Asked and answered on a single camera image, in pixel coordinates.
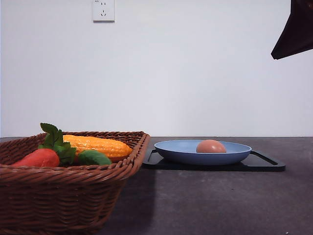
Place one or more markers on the yellow corn cob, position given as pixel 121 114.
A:
pixel 110 148

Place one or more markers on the white wall power socket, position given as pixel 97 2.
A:
pixel 104 11

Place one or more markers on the brown woven wicker basket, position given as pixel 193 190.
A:
pixel 68 199

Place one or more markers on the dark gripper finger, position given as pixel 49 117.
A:
pixel 297 36

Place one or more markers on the black rectangular tray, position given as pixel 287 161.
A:
pixel 249 161

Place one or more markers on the brown egg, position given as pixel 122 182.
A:
pixel 210 146

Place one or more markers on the green cucumber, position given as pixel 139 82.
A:
pixel 92 157

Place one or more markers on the blue round plate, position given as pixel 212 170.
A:
pixel 186 150

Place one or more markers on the orange carrot with green leaves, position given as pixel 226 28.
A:
pixel 54 153

